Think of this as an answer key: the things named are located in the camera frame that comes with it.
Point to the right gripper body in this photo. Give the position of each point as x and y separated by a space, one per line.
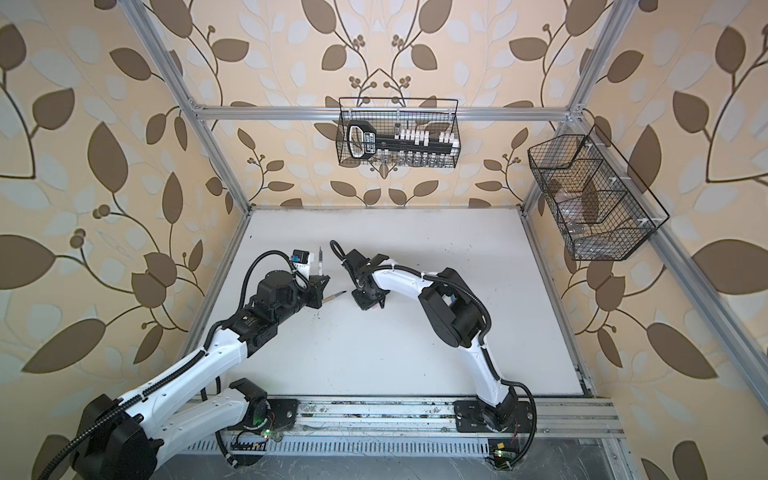
366 300

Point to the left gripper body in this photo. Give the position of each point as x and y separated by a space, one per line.
311 297

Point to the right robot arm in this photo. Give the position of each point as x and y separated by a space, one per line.
458 318

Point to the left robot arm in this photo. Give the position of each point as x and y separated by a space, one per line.
131 436

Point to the tan pen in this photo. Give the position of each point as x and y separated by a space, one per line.
334 296

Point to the black tool with sockets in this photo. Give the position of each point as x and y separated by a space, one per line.
365 142

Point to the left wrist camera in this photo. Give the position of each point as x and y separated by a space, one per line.
302 262

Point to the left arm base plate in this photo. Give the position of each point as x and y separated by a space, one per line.
268 414

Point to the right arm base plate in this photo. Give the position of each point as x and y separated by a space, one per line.
474 416

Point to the back wire basket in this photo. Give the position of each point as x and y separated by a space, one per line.
432 113

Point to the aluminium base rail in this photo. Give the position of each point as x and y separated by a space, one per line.
325 426

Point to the side wire basket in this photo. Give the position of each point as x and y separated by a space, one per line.
602 207

